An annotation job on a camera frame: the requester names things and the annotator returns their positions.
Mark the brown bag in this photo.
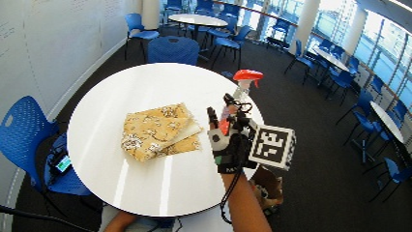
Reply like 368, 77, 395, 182
250, 165, 286, 215

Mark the white cube of black markers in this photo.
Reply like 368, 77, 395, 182
247, 124, 298, 172

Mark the white round table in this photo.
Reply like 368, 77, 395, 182
168, 13, 230, 43

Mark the group of blue chairs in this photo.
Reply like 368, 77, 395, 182
162, 0, 412, 163

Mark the clear spray bottle red trigger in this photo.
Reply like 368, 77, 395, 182
231, 69, 266, 104

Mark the black glove cable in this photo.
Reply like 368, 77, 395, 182
218, 169, 244, 225

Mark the blue plastic chair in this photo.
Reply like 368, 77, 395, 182
210, 24, 252, 71
367, 157, 412, 205
147, 35, 202, 67
124, 13, 162, 62
0, 95, 94, 207

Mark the black device with lit screen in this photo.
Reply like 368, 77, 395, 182
50, 150, 75, 177

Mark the yellow floral cloth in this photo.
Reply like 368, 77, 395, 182
120, 101, 206, 163

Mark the white column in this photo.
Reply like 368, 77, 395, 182
142, 0, 163, 31
287, 0, 322, 55

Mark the thick black cable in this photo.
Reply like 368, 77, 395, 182
0, 204, 96, 232

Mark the white long table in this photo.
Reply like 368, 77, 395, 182
368, 100, 407, 145
312, 46, 352, 73

